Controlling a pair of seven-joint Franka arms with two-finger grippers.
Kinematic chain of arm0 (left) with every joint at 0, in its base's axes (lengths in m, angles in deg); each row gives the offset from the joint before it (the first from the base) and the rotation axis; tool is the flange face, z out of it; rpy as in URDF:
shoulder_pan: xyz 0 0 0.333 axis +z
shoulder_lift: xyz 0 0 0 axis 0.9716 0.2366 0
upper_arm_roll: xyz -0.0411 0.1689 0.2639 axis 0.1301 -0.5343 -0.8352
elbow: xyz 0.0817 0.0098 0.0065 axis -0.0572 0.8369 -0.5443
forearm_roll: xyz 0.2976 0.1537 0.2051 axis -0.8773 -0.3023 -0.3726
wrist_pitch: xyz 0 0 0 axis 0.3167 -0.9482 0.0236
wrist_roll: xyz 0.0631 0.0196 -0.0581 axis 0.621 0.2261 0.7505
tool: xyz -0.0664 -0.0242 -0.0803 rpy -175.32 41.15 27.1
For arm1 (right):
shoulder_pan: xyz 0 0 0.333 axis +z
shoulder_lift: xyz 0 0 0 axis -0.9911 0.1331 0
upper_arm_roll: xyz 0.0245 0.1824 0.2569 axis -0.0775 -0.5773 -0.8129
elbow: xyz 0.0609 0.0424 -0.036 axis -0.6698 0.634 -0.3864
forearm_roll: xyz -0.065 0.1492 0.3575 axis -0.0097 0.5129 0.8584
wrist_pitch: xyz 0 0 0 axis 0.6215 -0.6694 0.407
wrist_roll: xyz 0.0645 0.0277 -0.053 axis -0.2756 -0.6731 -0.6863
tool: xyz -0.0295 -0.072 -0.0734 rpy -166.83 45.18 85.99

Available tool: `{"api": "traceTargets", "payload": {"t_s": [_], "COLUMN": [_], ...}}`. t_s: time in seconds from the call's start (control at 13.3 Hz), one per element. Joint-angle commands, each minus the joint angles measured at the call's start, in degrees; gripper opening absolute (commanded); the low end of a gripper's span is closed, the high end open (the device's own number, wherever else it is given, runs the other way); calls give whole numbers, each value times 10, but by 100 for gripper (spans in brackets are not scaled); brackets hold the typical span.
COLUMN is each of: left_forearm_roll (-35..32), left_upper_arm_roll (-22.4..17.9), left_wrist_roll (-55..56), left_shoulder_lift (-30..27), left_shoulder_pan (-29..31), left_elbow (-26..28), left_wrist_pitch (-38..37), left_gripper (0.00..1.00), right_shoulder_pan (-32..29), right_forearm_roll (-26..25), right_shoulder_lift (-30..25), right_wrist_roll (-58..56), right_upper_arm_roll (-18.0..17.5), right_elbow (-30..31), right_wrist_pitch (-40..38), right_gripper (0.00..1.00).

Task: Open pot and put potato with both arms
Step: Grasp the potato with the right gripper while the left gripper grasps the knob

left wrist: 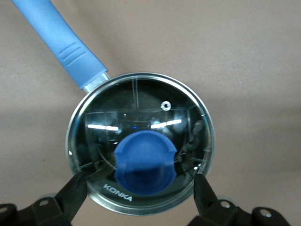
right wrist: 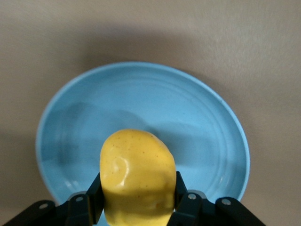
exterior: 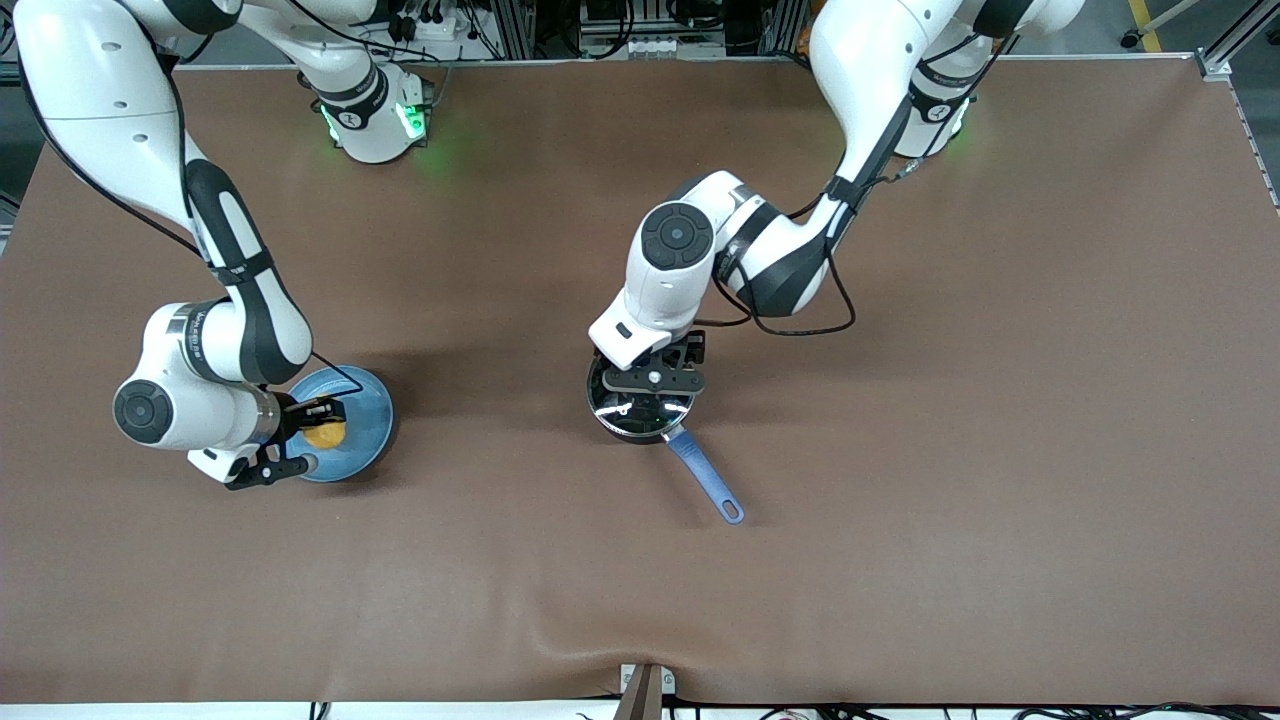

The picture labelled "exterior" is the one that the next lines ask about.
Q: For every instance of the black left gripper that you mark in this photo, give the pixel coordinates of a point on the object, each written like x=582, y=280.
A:
x=688, y=350

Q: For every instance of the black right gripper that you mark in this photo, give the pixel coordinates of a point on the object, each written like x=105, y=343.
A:
x=292, y=414

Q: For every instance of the glass lid with blue knob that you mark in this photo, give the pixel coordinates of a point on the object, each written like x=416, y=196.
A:
x=640, y=415

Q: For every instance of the yellow potato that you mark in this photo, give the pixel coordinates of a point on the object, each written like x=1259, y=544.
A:
x=325, y=435

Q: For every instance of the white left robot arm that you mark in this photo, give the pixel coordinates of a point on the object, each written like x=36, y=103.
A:
x=780, y=260

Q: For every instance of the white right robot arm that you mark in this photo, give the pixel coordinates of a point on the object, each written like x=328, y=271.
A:
x=250, y=310

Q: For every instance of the blue round plate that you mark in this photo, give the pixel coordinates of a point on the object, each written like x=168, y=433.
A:
x=370, y=430

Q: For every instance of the brown table cover mat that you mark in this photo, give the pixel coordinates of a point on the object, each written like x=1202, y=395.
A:
x=900, y=500

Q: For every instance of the long white power strip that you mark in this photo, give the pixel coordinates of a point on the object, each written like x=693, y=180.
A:
x=650, y=46

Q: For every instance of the bag of orange items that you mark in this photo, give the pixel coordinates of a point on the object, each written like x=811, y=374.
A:
x=803, y=40

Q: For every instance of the white power strip with plugs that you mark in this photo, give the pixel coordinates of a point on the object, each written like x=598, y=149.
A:
x=440, y=22

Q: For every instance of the metal table edge bracket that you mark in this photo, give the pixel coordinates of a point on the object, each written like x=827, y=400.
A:
x=645, y=690

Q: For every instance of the aluminium frame post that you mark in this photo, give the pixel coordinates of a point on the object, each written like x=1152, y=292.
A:
x=1235, y=35

